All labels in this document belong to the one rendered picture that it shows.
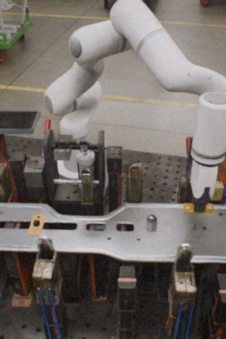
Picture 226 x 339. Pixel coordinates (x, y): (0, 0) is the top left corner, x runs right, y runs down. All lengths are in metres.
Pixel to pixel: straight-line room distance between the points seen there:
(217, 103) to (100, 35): 0.42
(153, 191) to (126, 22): 0.90
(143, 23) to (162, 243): 0.59
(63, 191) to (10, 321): 0.46
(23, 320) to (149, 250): 0.49
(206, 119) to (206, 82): 0.13
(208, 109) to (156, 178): 0.96
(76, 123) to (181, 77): 0.70
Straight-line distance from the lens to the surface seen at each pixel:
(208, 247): 1.10
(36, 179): 1.24
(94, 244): 1.07
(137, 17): 1.00
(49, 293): 1.02
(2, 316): 1.34
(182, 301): 0.97
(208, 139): 0.89
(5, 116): 1.38
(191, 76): 0.94
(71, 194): 1.28
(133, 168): 1.17
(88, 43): 1.11
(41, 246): 0.97
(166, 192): 1.70
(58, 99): 1.41
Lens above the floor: 1.81
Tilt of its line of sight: 38 degrees down
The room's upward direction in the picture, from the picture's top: 1 degrees counter-clockwise
